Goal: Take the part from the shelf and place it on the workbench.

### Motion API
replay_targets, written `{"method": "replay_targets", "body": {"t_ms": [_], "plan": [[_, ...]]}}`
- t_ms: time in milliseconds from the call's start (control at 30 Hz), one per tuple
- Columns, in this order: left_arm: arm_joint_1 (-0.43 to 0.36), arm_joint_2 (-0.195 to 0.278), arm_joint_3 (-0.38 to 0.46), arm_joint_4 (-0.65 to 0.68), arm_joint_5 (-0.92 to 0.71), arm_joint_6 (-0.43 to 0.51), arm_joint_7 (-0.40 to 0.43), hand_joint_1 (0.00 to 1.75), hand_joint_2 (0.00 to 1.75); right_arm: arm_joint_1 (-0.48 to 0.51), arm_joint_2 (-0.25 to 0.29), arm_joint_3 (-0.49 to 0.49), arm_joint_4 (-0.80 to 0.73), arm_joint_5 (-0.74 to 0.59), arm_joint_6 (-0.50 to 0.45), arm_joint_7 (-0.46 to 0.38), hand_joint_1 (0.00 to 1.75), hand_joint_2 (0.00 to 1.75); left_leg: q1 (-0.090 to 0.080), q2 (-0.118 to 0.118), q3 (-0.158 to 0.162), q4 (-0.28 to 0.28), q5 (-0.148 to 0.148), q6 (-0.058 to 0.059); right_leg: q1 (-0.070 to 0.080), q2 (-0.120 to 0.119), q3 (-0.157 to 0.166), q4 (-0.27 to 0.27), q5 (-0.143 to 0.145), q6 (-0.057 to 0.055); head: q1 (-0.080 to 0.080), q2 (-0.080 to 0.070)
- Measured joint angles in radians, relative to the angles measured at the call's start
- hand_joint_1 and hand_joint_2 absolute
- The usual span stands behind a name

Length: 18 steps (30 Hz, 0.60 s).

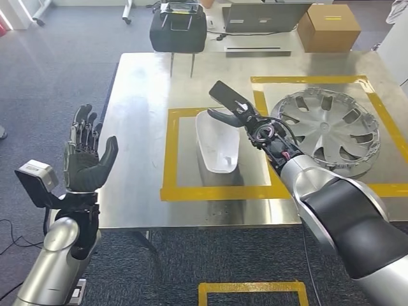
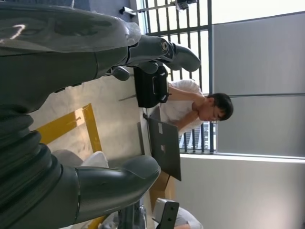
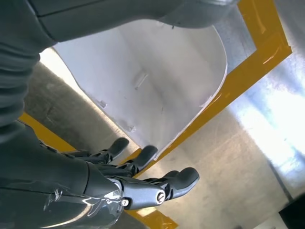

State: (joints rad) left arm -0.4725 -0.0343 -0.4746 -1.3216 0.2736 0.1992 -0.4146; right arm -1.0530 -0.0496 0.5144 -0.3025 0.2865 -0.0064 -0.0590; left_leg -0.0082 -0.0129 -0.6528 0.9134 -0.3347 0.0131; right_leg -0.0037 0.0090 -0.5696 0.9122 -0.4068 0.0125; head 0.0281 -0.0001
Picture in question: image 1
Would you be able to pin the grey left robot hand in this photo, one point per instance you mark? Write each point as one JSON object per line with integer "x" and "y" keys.
{"x": 81, "y": 156}

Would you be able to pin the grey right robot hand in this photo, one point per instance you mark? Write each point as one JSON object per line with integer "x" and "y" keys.
{"x": 226, "y": 119}

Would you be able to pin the white curved plastic part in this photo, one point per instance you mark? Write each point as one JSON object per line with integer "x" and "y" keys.
{"x": 216, "y": 148}

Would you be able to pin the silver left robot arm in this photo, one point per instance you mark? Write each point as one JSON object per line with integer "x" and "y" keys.
{"x": 54, "y": 270}

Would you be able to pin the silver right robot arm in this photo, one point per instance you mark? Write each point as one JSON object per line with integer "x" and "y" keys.
{"x": 351, "y": 219}

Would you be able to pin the steel workbench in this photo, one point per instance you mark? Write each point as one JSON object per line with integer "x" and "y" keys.
{"x": 133, "y": 126}

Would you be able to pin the grey metal bar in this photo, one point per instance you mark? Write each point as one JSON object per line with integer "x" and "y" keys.
{"x": 258, "y": 52}

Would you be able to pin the black carry bag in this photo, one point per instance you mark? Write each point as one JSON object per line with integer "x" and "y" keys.
{"x": 178, "y": 38}

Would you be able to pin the round metal plate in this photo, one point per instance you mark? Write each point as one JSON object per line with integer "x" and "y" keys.
{"x": 325, "y": 126}

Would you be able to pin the metal floor socket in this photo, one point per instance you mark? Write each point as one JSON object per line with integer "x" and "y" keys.
{"x": 78, "y": 291}

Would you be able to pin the white wheeled stand leg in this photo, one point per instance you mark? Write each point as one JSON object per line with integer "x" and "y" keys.
{"x": 41, "y": 12}
{"x": 127, "y": 12}

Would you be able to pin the brown cardboard box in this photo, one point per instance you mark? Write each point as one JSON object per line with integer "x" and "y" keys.
{"x": 328, "y": 33}

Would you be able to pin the red box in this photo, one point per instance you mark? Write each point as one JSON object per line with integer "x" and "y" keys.
{"x": 2, "y": 29}

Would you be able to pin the pale crumpled cloth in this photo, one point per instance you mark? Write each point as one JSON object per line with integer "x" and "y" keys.
{"x": 398, "y": 10}

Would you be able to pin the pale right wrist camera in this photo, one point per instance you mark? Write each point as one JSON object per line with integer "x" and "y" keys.
{"x": 223, "y": 95}

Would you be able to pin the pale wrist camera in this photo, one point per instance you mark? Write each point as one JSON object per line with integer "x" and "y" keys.
{"x": 223, "y": 95}
{"x": 41, "y": 175}

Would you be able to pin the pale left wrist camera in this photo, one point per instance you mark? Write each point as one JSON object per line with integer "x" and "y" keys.
{"x": 41, "y": 175}

